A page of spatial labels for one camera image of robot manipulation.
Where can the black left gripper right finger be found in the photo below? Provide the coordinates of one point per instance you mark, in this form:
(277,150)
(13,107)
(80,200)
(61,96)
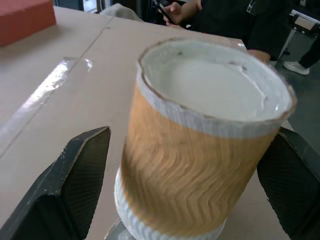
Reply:
(292,182)

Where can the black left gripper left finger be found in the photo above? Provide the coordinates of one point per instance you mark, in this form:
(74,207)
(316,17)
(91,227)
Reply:
(62,190)

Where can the brown ribbed paper cup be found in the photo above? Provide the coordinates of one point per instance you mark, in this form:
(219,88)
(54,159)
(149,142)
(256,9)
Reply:
(200,140)

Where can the person's hand on table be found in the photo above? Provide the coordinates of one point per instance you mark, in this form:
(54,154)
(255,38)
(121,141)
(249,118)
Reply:
(260,55)

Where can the person's hand holding phone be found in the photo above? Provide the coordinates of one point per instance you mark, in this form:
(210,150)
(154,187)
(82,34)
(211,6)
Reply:
(175,12)

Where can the white sneaker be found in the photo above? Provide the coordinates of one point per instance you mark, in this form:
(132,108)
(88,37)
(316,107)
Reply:
(296,67)

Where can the person in black clothes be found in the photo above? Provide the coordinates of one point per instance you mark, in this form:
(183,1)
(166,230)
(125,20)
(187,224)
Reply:
(240,17)

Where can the red-orange foam block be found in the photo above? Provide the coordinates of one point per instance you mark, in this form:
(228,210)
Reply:
(23,18)

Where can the black smartphone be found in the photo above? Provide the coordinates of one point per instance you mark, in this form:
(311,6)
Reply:
(167,12)

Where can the grey metal equipment frame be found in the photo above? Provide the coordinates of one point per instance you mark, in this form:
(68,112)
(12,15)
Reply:
(298,27)

